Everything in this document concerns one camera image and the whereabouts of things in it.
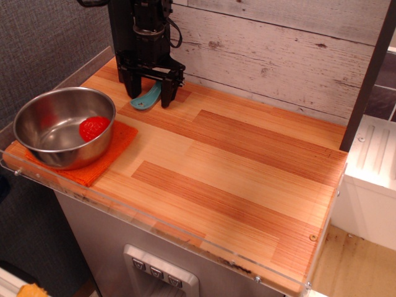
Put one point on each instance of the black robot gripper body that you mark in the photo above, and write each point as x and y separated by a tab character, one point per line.
146	53

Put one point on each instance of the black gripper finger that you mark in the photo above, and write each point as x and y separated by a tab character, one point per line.
132	82
169	88

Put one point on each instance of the teal scrubber brush white bristles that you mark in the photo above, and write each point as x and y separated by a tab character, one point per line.
149	99

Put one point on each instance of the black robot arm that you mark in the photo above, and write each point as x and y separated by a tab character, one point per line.
148	28

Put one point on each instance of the red toy strawberry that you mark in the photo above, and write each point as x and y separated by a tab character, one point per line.
92	127

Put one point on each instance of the stainless steel bowl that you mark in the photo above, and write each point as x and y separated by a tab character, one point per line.
49	126

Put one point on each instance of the orange folded cloth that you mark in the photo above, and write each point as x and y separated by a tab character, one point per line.
122	137

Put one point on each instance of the clear acrylic front guard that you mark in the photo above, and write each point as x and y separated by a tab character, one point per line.
249	211

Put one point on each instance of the silver dispenser button panel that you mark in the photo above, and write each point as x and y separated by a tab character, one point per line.
153	276

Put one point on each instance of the yellow object bottom left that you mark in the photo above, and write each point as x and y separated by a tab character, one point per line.
31	290

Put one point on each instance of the dark brown right post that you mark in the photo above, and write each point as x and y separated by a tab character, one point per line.
372	72

